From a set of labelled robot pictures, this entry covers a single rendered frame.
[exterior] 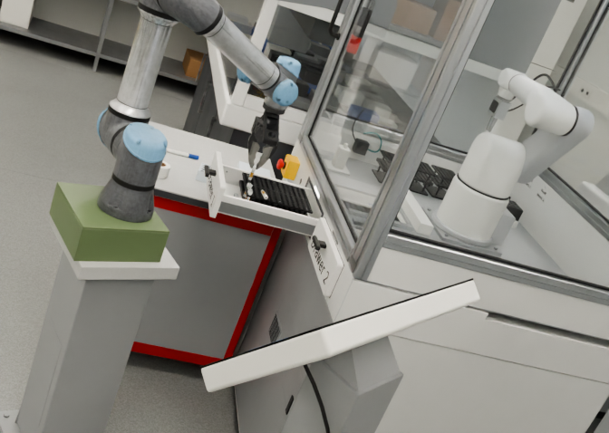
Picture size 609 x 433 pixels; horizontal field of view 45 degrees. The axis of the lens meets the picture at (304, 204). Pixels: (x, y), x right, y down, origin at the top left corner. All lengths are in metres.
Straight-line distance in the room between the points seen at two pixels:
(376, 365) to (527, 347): 0.90
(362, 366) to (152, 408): 1.47
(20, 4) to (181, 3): 4.24
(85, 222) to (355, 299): 0.73
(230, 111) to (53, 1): 3.53
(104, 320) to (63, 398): 0.28
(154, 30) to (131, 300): 0.74
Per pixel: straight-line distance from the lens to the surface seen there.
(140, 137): 1.97
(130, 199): 2.01
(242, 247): 2.64
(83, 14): 6.49
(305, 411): 1.49
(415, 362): 2.19
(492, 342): 2.23
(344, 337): 1.22
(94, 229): 1.95
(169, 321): 2.79
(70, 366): 2.23
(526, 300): 2.19
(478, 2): 1.78
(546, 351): 2.33
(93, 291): 2.08
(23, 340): 2.95
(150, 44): 2.02
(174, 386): 2.92
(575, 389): 2.47
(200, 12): 1.90
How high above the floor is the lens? 1.78
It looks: 22 degrees down
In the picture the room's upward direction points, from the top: 22 degrees clockwise
